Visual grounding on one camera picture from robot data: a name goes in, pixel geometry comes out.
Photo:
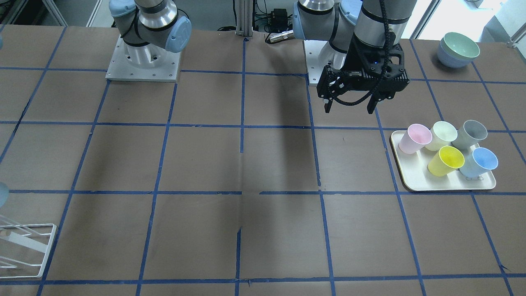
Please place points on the pink plastic cup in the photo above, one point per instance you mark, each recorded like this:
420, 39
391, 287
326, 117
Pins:
415, 138

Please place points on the cream plastic cup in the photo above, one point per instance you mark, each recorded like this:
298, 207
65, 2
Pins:
443, 134

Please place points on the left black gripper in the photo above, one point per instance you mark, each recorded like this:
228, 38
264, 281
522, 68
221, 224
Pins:
356, 58

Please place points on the blue plastic cup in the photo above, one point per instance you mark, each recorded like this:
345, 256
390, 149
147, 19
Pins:
478, 162

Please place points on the grey plastic cup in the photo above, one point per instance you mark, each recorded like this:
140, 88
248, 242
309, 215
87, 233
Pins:
471, 133

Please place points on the white wire cup rack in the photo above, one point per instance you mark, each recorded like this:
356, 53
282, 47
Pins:
25, 248

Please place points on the green and blue bowl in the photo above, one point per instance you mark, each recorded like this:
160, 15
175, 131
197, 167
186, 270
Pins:
456, 50

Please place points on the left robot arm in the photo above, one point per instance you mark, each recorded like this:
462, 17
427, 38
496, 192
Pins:
366, 34

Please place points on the yellow plastic cup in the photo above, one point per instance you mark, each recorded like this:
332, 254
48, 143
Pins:
445, 161

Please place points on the cream plastic tray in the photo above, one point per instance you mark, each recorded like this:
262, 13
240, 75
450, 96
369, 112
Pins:
416, 176

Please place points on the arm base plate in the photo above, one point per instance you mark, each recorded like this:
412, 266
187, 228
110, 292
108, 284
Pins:
148, 63
318, 54

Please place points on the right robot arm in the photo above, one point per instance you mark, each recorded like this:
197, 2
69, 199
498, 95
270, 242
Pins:
149, 29

